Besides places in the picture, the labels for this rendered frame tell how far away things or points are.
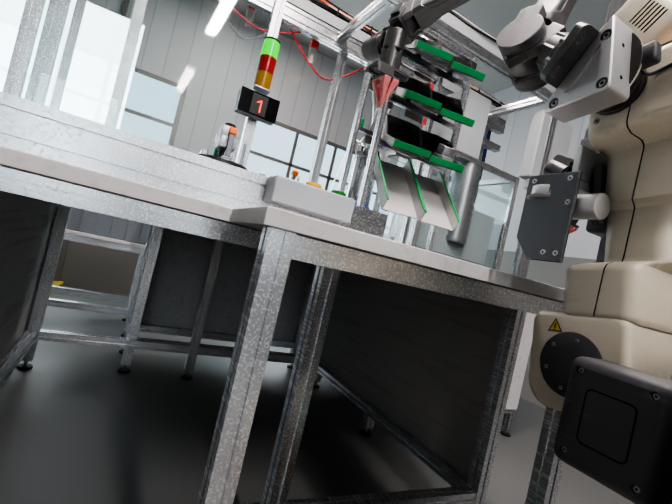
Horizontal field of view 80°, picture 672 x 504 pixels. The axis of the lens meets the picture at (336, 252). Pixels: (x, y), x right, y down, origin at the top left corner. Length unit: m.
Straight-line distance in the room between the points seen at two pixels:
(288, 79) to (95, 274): 2.94
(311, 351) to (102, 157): 0.62
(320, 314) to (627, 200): 0.65
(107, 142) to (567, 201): 0.87
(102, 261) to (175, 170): 3.66
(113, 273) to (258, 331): 3.96
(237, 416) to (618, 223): 0.70
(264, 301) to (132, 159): 0.45
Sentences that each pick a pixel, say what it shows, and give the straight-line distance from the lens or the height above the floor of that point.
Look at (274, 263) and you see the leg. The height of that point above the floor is 0.77.
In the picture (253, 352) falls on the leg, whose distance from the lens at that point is 0.67.
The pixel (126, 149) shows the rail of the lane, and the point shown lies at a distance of 0.94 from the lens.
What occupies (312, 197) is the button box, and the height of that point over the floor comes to 0.93.
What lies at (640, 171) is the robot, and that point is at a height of 1.05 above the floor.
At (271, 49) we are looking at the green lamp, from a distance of 1.37.
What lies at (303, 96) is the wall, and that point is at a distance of 5.06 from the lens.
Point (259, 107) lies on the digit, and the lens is 1.30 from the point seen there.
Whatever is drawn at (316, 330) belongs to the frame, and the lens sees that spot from 0.99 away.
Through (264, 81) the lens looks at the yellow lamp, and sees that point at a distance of 1.33.
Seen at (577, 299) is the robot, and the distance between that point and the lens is 0.77.
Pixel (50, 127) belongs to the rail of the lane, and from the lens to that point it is 0.96.
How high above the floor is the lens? 0.80
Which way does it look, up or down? 1 degrees up
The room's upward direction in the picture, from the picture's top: 13 degrees clockwise
